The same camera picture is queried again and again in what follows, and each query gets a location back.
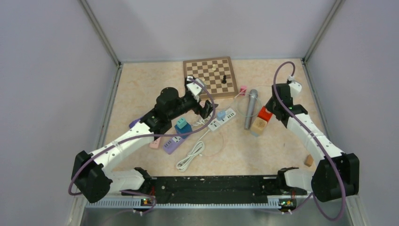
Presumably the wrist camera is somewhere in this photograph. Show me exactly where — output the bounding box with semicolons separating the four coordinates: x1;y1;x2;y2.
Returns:
287;76;302;98
185;76;206;102

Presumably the small wooden cork block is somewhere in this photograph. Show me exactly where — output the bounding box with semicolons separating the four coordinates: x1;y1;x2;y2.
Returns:
304;154;314;167

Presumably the light blue power strip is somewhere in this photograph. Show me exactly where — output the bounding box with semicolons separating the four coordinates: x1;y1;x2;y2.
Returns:
250;130;263;137

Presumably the pink power strip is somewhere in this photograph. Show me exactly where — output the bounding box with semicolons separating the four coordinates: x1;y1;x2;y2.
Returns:
149;137;161;149

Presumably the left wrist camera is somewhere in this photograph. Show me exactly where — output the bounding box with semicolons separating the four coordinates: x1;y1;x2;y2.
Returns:
185;76;206;102

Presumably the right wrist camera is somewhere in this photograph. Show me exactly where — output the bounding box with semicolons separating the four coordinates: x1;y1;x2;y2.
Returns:
287;76;302;98

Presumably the purple power strip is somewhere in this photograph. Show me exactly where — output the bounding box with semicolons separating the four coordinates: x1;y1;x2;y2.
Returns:
163;136;185;155

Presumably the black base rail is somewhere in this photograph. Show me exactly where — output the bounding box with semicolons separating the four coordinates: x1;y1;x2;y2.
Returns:
136;168;307;205

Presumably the silver microphone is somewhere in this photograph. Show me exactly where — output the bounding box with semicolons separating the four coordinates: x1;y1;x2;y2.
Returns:
244;89;258;130

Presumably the orange pink charger plug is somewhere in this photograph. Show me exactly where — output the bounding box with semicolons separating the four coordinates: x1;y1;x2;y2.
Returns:
199;101;206;108

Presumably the wooden cube socket adapter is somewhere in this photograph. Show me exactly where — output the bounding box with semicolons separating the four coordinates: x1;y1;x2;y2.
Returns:
250;117;268;132

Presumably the teal charger plug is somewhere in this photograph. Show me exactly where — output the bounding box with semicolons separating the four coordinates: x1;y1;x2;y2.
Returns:
176;117;187;129

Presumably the light blue charger plug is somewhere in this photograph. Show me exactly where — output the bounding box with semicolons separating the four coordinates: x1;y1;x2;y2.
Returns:
217;111;226;121

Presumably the white flat coiled cable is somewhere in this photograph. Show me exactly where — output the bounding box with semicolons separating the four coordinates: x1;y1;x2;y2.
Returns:
176;128;209;173

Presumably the purple microphone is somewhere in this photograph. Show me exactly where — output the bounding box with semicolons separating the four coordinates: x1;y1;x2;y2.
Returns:
128;118;141;129

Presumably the pink toy brick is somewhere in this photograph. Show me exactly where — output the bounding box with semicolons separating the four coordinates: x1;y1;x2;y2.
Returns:
239;85;247;96

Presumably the wooden chessboard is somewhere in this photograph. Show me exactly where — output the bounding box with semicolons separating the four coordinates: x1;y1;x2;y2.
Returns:
183;56;239;99

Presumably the red cube socket adapter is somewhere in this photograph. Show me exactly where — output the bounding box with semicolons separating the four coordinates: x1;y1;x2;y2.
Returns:
257;106;273;122

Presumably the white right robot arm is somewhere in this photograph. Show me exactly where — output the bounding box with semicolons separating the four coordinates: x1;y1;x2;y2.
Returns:
265;82;359;202

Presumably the blue cube socket adapter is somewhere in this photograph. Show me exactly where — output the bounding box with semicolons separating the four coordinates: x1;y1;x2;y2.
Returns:
175;124;192;139

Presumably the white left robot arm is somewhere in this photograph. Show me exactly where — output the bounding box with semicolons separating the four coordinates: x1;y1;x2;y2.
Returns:
68;83;216;203

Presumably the white power strip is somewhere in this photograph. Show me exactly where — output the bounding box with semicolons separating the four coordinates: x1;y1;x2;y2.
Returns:
207;108;236;131

